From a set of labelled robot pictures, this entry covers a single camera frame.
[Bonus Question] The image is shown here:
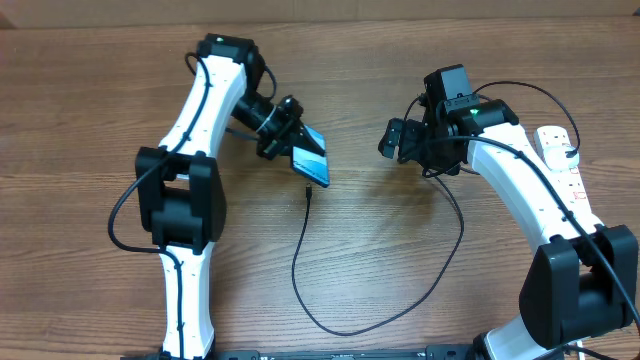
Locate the white charger plug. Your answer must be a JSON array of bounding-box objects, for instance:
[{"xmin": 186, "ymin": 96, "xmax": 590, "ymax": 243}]
[{"xmin": 542, "ymin": 145, "xmax": 580, "ymax": 172}]

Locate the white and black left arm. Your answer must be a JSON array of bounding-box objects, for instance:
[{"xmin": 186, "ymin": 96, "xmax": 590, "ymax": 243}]
[{"xmin": 107, "ymin": 34, "xmax": 330, "ymax": 359}]

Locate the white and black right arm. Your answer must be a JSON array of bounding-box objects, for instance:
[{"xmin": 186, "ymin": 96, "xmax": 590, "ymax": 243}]
[{"xmin": 378, "ymin": 64, "xmax": 639, "ymax": 359}]

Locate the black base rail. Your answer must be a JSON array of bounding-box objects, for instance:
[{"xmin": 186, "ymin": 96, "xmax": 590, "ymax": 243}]
[{"xmin": 119, "ymin": 343, "xmax": 481, "ymax": 360}]

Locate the Galaxy smartphone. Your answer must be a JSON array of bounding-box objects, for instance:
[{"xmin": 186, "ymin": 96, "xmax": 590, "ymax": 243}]
[{"xmin": 291, "ymin": 145, "xmax": 330, "ymax": 188}]

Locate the black charging cable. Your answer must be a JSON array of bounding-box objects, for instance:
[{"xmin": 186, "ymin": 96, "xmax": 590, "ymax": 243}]
[{"xmin": 291, "ymin": 80, "xmax": 582, "ymax": 337}]

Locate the white power strip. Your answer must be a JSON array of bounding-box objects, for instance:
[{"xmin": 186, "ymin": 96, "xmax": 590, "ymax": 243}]
[{"xmin": 534, "ymin": 126, "xmax": 601, "ymax": 224}]

